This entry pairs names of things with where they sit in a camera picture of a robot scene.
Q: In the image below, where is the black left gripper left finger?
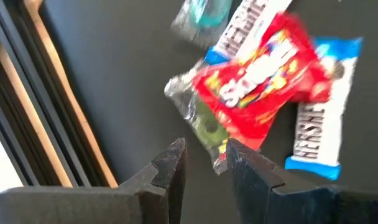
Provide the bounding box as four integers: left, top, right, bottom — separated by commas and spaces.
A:
0, 138, 187, 224

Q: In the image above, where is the clear green candy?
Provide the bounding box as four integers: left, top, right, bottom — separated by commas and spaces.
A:
164, 58, 232, 175

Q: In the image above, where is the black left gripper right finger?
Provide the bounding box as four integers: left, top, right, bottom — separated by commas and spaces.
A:
228, 139, 378, 224

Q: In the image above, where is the clear teal candy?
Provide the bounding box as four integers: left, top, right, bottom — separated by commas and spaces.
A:
170, 0, 233, 47

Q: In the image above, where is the black table mat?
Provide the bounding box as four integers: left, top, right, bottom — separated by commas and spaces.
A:
39, 0, 378, 224

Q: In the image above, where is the red Skittles packet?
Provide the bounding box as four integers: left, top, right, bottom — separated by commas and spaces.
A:
191, 12, 333, 150

